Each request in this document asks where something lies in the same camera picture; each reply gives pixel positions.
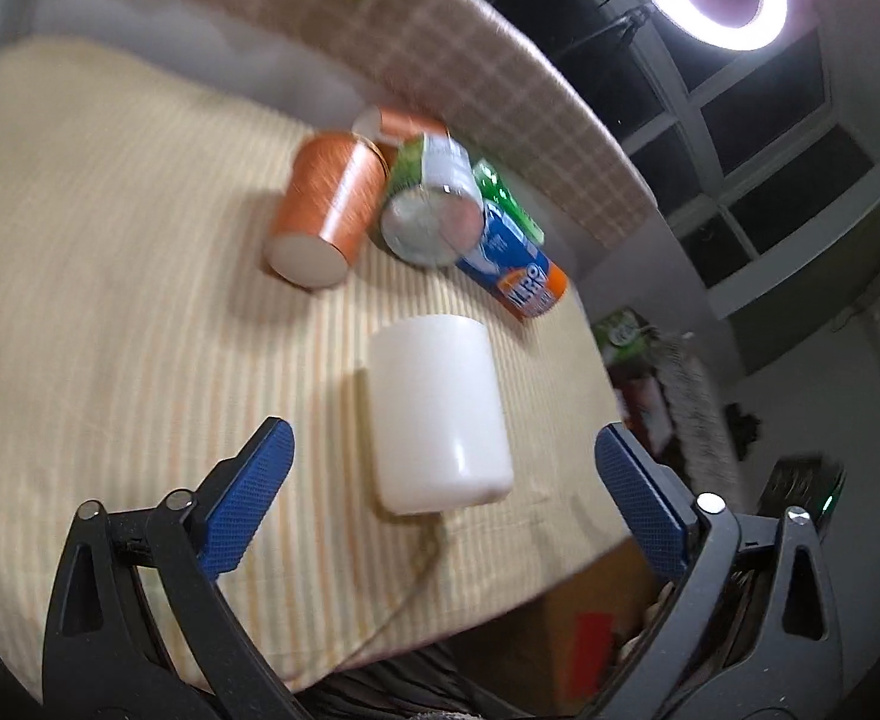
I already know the white plastic cup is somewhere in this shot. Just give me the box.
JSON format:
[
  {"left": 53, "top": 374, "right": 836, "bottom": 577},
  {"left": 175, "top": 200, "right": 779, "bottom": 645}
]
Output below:
[{"left": 367, "top": 314, "right": 515, "bottom": 515}]

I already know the blue orange Arctic Ocean cup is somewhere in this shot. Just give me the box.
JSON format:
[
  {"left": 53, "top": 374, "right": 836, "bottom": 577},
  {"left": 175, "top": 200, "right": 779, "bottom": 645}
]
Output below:
[{"left": 456, "top": 200, "right": 568, "bottom": 319}]

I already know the orange paper cup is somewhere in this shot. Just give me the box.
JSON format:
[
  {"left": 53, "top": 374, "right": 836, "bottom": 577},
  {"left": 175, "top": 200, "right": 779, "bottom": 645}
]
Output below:
[{"left": 264, "top": 132, "right": 388, "bottom": 289}]

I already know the clear cup with colourful label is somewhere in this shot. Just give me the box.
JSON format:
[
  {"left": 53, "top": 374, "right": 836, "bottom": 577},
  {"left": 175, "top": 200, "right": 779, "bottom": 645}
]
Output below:
[{"left": 380, "top": 133, "right": 485, "bottom": 268}]

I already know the orange cup at back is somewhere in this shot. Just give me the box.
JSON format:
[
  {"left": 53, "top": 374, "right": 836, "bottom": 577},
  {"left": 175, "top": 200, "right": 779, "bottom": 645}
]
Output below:
[{"left": 352, "top": 106, "right": 449, "bottom": 166}]

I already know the dark red cardboard box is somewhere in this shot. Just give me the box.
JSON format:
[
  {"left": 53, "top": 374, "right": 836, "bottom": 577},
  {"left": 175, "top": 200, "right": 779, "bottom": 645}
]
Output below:
[{"left": 614, "top": 376, "right": 674, "bottom": 458}]

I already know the green white paper bag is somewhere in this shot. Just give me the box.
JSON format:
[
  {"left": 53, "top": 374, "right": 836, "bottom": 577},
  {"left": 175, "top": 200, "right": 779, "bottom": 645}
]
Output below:
[{"left": 591, "top": 307, "right": 656, "bottom": 367}]

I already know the brown plaid blanket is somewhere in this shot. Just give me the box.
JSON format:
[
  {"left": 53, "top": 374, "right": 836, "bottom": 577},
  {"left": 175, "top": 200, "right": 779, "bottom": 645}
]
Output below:
[{"left": 49, "top": 0, "right": 660, "bottom": 252}]

